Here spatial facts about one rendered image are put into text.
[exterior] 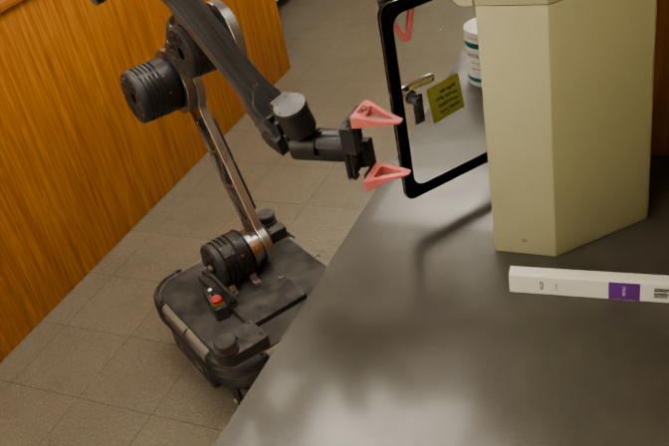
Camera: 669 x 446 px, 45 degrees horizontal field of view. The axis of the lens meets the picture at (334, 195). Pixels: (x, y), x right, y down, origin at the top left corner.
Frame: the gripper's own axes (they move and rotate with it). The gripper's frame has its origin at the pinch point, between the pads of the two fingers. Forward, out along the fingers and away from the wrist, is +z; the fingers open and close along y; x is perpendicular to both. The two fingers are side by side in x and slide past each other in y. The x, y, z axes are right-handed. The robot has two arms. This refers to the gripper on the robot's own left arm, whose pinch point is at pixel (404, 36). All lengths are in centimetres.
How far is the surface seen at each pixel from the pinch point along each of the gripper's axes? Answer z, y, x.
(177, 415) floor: 95, 74, 98
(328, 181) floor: 55, 195, 41
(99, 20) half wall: -40, 171, 110
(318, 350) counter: 45, -37, 29
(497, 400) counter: 54, -52, 4
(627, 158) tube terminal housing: 30.8, -22.9, -30.3
